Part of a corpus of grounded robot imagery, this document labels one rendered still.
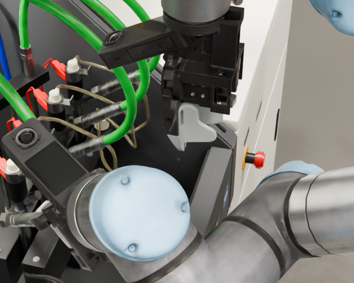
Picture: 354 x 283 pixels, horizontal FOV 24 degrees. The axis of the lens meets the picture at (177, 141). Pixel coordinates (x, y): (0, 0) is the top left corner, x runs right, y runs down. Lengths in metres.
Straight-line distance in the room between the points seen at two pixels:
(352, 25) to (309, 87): 2.40
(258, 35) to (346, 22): 0.95
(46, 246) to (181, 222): 0.64
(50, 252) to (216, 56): 0.49
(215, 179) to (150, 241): 0.76
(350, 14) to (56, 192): 0.33
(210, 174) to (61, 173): 0.62
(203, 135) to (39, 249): 0.40
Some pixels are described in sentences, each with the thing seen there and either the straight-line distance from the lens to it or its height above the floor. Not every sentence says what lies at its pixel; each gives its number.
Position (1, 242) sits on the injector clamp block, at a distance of 1.29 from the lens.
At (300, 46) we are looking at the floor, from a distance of 3.34.
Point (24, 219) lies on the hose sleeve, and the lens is 1.05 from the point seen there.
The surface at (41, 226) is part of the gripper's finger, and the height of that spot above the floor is 1.29.
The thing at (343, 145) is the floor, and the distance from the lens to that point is 2.91.
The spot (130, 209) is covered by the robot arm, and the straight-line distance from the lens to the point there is 0.64.
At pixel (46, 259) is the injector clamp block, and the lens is 1.26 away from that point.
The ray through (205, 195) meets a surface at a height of 0.95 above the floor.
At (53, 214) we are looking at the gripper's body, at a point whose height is 1.32.
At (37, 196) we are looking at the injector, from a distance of 1.21.
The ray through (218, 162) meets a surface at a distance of 1.43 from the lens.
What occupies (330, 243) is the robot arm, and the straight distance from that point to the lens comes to 0.71.
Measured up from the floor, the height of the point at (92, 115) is 1.11.
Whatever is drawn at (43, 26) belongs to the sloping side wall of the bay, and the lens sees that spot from 1.42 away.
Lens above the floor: 1.95
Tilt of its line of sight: 43 degrees down
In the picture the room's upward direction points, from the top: straight up
